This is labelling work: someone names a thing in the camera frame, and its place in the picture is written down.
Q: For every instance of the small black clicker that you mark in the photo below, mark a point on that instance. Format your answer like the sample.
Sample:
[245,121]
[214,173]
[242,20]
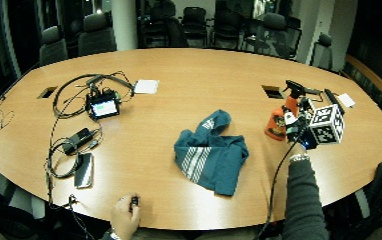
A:
[134,202]

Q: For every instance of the orange spray bottle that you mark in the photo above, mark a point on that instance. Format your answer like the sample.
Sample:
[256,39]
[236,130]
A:
[276,125]

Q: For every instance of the white marker cube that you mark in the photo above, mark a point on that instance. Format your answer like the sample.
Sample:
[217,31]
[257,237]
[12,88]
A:
[327,124]

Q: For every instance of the wristwatch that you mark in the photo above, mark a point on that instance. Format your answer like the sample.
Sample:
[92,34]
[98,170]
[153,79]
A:
[113,235]

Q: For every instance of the long black bar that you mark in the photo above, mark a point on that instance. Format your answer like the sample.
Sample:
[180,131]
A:
[333,100]

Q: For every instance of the black smartphone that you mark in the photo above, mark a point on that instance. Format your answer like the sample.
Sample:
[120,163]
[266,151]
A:
[84,170]

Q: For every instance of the small white card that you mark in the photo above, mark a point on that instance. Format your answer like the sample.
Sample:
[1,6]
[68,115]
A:
[346,100]

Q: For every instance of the teal striped cloth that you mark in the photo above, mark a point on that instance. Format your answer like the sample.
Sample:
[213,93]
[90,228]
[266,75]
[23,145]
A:
[212,156]

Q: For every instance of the black power adapter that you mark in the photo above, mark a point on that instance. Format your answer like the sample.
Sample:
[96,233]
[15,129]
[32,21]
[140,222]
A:
[79,140]

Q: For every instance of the black office chair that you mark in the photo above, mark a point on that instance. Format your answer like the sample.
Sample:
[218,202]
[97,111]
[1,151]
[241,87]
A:
[226,28]
[164,26]
[277,36]
[194,25]
[323,50]

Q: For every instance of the small screen device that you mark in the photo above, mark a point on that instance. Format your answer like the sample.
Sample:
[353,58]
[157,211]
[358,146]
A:
[104,107]

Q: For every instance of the white paper sheet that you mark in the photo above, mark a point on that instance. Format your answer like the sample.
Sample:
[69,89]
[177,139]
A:
[146,86]

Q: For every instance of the white pillar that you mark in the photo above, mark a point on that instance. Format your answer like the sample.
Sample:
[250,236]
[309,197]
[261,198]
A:
[124,25]

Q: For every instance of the grey office chair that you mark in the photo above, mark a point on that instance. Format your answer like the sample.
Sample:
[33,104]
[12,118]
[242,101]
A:
[53,46]
[96,33]

